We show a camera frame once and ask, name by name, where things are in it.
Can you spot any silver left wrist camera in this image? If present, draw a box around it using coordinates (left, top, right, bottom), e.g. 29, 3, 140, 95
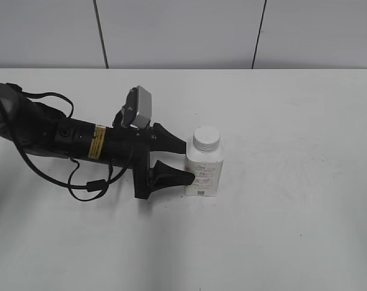
112, 85, 152, 129

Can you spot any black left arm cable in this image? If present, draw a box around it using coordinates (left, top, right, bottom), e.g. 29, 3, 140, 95
0, 82, 135, 201

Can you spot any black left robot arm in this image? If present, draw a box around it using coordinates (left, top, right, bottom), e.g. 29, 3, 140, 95
0, 83, 195, 199

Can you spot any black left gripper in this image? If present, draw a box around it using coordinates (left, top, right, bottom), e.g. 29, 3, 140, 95
89, 122, 195, 199

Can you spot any white square plastic bottle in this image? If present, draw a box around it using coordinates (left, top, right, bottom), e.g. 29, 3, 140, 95
185, 136, 224, 196

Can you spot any white screw cap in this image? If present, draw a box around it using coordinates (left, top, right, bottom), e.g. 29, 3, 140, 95
192, 125, 221, 152

